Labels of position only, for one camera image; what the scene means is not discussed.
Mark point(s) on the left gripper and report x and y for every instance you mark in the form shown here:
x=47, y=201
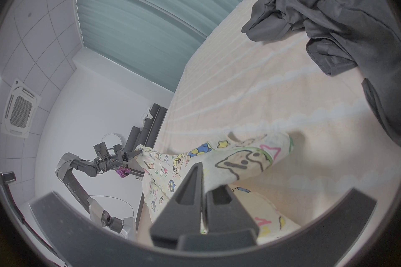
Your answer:
x=119, y=155

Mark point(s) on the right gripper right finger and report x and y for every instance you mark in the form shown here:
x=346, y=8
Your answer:
x=239, y=223

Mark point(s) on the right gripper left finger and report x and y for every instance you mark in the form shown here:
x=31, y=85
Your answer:
x=164, y=223

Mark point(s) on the white printed pyjama top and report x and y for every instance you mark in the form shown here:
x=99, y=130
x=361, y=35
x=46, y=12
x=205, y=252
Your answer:
x=238, y=162

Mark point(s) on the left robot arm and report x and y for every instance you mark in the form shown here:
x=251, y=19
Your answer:
x=67, y=165

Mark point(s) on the bed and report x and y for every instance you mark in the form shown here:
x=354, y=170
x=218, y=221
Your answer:
x=266, y=87

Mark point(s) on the purple object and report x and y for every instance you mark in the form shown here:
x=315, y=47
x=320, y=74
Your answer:
x=122, y=172

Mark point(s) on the round white mirror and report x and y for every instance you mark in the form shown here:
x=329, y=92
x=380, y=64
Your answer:
x=111, y=137

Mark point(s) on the white cloth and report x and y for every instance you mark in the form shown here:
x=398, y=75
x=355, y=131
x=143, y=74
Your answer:
x=148, y=115

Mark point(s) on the ceiling air conditioner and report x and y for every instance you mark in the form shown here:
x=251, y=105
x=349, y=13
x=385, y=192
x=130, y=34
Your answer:
x=20, y=109

